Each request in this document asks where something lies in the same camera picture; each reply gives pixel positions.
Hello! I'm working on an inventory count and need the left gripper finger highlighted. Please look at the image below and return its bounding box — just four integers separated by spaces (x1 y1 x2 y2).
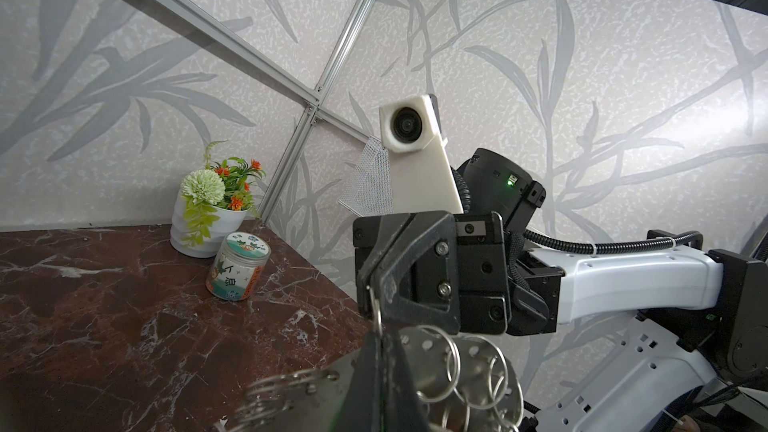
338 331 429 432

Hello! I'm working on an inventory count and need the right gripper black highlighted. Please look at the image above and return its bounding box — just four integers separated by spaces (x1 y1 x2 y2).
353 211 564 336

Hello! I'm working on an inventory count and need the metal key ring plate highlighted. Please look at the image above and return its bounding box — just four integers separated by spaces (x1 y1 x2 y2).
233 300 525 431

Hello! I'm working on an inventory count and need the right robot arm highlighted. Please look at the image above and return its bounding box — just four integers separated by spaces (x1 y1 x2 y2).
338 141 767 431

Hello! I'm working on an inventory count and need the small printed jar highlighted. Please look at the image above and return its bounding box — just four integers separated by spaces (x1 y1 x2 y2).
206 231 271 302

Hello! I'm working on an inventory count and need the potted artificial flower plant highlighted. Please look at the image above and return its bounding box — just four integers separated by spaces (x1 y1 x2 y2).
170 141 265 258

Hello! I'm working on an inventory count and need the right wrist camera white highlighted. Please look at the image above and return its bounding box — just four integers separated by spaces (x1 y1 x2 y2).
379 94 464 214

